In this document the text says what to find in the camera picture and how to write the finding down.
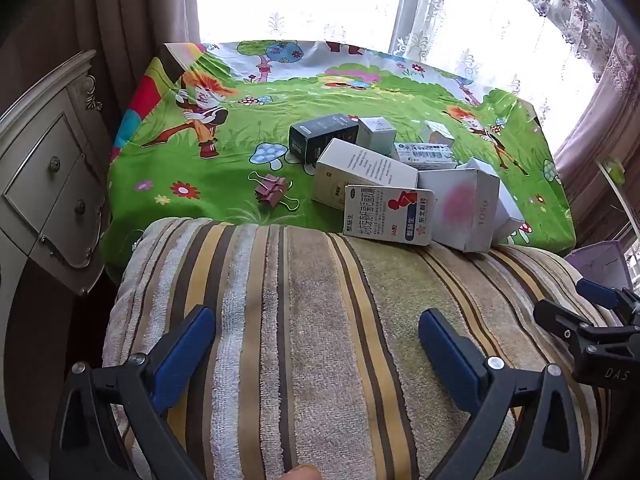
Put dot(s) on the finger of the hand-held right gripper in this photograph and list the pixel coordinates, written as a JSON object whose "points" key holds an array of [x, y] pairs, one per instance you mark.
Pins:
{"points": [[560, 317], [597, 294]]}

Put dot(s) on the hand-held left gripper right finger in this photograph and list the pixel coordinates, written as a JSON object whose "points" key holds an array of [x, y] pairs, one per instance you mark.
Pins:
{"points": [[447, 355]]}

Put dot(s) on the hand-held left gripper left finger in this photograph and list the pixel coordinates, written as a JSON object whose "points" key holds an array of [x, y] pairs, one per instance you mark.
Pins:
{"points": [[182, 355]]}

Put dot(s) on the purple cardboard box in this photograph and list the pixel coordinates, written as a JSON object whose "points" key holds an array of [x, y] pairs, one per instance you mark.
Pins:
{"points": [[600, 265]]}

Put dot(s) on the small silver box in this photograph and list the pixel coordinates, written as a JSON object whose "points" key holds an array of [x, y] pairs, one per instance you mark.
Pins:
{"points": [[510, 215], [377, 132], [437, 135]]}

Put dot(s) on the white box with pink spot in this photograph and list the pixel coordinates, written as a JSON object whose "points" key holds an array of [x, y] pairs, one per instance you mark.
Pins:
{"points": [[457, 205]]}

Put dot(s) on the white box red blue print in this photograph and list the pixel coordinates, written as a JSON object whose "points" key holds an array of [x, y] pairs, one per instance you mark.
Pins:
{"points": [[387, 215]]}

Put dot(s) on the pink binder clip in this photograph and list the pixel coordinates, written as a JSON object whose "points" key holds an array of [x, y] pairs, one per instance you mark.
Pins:
{"points": [[265, 191], [284, 189]]}

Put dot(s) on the white box with barcode label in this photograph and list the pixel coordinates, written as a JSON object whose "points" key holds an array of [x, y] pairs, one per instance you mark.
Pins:
{"points": [[425, 154]]}

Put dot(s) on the large white text box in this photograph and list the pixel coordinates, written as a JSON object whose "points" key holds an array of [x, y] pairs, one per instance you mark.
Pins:
{"points": [[365, 170]]}

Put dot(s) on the black box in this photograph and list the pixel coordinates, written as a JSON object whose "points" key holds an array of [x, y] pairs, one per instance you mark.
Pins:
{"points": [[324, 135]]}

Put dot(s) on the person's left hand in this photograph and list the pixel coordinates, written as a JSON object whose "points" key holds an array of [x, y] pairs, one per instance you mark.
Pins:
{"points": [[302, 473]]}

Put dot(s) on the green tissue pack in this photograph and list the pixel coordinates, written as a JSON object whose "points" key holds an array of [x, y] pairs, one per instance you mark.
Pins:
{"points": [[614, 170]]}

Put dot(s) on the striped beige towel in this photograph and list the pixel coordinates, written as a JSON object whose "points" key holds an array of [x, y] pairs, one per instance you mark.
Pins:
{"points": [[310, 335]]}

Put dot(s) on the mauve patterned curtain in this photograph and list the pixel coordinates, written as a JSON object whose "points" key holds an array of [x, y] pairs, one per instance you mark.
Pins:
{"points": [[125, 10], [600, 125]]}

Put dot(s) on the dresser drawer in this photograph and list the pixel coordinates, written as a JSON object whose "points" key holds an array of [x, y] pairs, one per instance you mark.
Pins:
{"points": [[45, 175], [75, 215]]}

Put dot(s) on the white carved dresser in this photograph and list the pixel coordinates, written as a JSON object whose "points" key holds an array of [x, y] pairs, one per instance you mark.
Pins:
{"points": [[30, 220]]}

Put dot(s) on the green cartoon printed blanket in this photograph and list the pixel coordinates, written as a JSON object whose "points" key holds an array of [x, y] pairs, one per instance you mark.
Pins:
{"points": [[250, 125]]}

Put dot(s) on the sheer lace curtain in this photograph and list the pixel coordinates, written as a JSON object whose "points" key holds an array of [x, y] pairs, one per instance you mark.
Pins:
{"points": [[310, 5]]}

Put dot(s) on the grey window frame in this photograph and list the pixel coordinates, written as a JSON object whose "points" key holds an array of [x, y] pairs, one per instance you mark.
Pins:
{"points": [[420, 0]]}

